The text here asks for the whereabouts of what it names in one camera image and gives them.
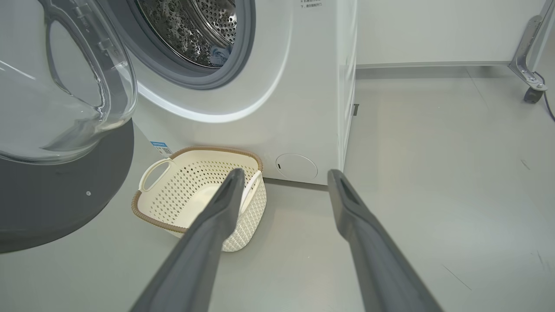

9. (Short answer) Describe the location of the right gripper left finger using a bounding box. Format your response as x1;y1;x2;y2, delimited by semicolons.
130;168;246;312

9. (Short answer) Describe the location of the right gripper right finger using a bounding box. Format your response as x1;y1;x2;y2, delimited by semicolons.
327;169;443;312

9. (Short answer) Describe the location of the round black glass washer door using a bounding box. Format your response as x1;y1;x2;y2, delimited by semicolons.
0;0;138;254

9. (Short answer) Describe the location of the blue bear print garment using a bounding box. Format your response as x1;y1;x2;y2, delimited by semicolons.
210;43;233;68

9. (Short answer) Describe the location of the cream perforated laundry basket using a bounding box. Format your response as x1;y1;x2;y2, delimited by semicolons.
131;146;268;253

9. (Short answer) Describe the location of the white front-load washing machine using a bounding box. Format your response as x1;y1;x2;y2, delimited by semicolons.
98;0;359;186

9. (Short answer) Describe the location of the blue energy label sticker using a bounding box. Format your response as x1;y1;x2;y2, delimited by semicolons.
150;141;173;157

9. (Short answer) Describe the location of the white partition panel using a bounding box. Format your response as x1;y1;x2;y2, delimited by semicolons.
356;0;548;69

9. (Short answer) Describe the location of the metal caster leg with wheel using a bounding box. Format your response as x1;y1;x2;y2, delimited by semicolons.
508;0;555;104

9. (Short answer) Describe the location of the long black floor cable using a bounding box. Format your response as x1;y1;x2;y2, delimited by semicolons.
542;90;555;123

